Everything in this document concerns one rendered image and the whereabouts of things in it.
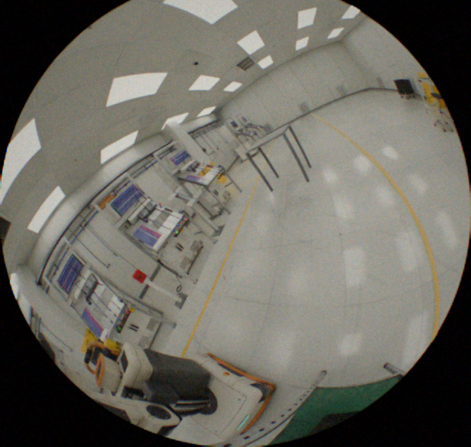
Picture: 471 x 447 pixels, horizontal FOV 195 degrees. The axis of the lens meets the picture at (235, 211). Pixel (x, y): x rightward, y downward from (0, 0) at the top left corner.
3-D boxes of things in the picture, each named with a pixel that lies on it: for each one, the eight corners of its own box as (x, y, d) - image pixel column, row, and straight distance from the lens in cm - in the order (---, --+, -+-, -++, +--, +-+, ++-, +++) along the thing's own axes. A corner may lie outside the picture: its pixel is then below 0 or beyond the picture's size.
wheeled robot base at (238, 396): (189, 397, 178) (165, 396, 164) (212, 352, 150) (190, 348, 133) (245, 434, 151) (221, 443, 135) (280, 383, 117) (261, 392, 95)
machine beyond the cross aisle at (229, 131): (266, 144, 640) (240, 109, 636) (263, 150, 564) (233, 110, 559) (242, 158, 691) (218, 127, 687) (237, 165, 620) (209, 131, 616)
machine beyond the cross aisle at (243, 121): (270, 136, 779) (248, 106, 775) (267, 140, 700) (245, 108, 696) (250, 148, 820) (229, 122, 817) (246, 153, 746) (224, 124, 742)
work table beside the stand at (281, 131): (309, 181, 212) (283, 132, 184) (271, 191, 241) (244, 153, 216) (311, 166, 249) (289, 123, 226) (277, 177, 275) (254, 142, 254)
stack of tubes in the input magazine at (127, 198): (144, 194, 247) (132, 182, 251) (121, 216, 232) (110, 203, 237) (142, 197, 258) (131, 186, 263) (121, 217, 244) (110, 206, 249)
